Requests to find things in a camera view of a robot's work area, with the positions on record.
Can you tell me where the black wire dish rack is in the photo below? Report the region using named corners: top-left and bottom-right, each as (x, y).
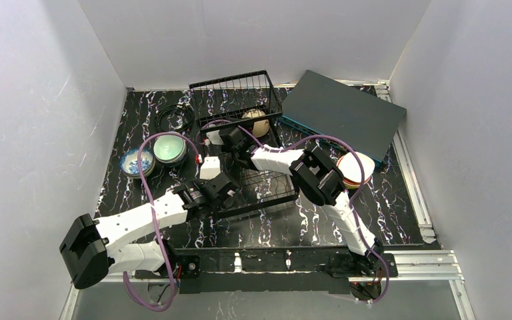
top-left (189, 70), bottom-right (299, 219)

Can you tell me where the green lined ceramic bowl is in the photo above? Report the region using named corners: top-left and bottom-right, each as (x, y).
top-left (153, 135), bottom-right (187, 166)

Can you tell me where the blue white patterned bowl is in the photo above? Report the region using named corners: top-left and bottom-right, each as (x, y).
top-left (119, 148), bottom-right (156, 179)

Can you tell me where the orange bowl white inside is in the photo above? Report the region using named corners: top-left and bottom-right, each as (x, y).
top-left (336, 152), bottom-right (375, 189)

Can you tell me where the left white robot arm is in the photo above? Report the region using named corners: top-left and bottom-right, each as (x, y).
top-left (59, 173), bottom-right (239, 289)

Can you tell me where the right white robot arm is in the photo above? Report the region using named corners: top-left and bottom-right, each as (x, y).
top-left (218, 127), bottom-right (389, 275)

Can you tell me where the beige ceramic bowl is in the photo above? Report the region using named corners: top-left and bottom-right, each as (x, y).
top-left (241, 109), bottom-right (270, 138)

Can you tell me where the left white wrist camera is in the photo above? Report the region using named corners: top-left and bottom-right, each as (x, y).
top-left (199, 156), bottom-right (221, 180)

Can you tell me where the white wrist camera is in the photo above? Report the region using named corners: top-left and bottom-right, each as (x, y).
top-left (199, 156), bottom-right (221, 180)
top-left (203, 130), bottom-right (224, 146)

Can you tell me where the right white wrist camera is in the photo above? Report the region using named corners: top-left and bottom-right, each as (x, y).
top-left (203, 130), bottom-right (224, 146)

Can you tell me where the coiled black cable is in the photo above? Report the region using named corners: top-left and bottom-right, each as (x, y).
top-left (155, 103), bottom-right (195, 133)

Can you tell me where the grey teal network switch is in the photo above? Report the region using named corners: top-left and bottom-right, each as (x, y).
top-left (282, 70), bottom-right (407, 165)

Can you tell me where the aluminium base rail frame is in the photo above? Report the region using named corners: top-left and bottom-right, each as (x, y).
top-left (61, 247), bottom-right (475, 319)

